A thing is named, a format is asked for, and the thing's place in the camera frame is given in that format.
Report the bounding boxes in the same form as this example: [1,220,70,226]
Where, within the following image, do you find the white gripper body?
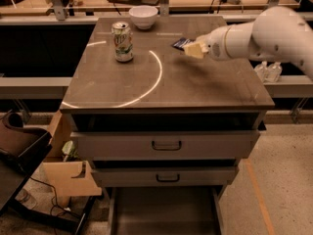
[196,26,231,61]

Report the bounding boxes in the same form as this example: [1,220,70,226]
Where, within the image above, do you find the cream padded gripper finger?
[183,41,208,59]

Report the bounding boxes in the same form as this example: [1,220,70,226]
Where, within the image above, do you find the dark blue rxbar wrapper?
[172,37,194,51]

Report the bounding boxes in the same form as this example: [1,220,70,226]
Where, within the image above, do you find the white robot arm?
[183,6,313,79]

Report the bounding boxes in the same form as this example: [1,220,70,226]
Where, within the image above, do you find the grey drawer cabinet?
[59,15,275,235]

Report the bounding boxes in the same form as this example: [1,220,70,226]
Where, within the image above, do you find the top grey drawer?
[71,130,260,161]

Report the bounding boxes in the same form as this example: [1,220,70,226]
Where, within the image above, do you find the grey drawer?
[92,166,238,187]
[71,130,260,161]

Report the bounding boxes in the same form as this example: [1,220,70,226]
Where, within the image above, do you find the middle grey drawer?
[92,166,238,187]

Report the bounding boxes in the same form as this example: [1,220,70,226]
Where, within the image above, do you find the open bottom drawer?
[107,187,224,235]

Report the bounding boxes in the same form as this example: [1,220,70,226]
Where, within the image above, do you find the clear sanitizer bottle left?
[254,61,267,82]

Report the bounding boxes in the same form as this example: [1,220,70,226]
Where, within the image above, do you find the clear sanitizer bottle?
[254,61,267,82]
[265,62,282,82]

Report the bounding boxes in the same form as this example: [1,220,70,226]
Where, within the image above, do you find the white ceramic bowl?
[129,5,158,29]

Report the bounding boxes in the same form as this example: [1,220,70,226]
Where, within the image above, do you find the clear sanitizer bottle right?
[265,62,282,82]

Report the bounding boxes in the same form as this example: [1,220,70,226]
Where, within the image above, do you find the green white soda can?
[112,22,133,63]

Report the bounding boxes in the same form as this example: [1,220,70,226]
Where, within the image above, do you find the tan cardboard box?
[43,111,102,208]

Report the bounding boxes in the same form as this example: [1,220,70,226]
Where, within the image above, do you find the dark brown chair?
[0,112,51,213]

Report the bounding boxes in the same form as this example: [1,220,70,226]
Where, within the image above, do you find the grey metal rail frame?
[0,0,313,99]

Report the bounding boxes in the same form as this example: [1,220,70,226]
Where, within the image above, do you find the black cable on floor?
[28,175,86,235]

